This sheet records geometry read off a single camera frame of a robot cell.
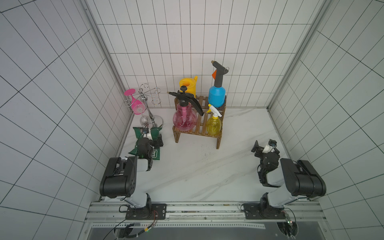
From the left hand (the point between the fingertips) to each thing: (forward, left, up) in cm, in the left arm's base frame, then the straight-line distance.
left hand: (153, 137), depth 96 cm
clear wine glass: (+6, +4, +9) cm, 12 cm away
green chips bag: (+4, 0, -1) cm, 4 cm away
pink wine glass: (+6, +5, +22) cm, 23 cm away
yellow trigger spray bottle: (-2, -38, +17) cm, 42 cm away
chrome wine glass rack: (+15, +4, +23) cm, 28 cm away
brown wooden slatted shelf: (+1, -30, +8) cm, 32 cm away
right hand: (-4, -67, +3) cm, 68 cm away
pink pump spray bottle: (+3, -21, +17) cm, 28 cm away
